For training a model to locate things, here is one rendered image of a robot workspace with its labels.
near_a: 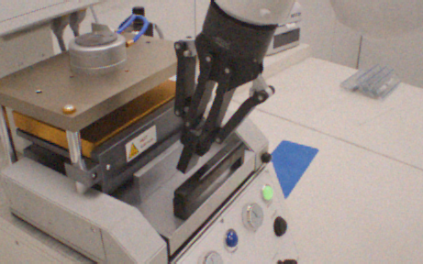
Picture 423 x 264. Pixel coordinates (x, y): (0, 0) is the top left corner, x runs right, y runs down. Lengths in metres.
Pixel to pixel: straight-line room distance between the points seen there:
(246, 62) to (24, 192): 0.33
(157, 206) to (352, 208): 0.50
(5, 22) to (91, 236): 0.33
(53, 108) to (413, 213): 0.74
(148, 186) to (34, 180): 0.15
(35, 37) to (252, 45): 0.41
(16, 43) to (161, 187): 0.32
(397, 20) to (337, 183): 0.70
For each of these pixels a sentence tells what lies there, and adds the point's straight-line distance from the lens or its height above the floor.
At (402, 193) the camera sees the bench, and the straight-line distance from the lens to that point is 1.04.
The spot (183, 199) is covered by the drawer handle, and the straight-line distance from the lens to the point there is 0.54.
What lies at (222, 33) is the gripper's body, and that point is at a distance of 0.46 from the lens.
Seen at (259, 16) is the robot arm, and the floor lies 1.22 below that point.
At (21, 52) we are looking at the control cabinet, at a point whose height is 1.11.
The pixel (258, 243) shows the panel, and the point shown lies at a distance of 0.71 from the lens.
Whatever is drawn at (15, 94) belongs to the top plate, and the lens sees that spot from 0.59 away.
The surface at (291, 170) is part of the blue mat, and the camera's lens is 1.04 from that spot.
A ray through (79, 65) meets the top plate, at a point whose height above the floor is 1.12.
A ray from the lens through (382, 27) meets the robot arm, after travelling 0.36.
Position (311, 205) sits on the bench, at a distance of 0.95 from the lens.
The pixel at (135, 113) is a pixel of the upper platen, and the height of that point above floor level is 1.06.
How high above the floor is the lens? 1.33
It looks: 30 degrees down
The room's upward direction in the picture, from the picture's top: straight up
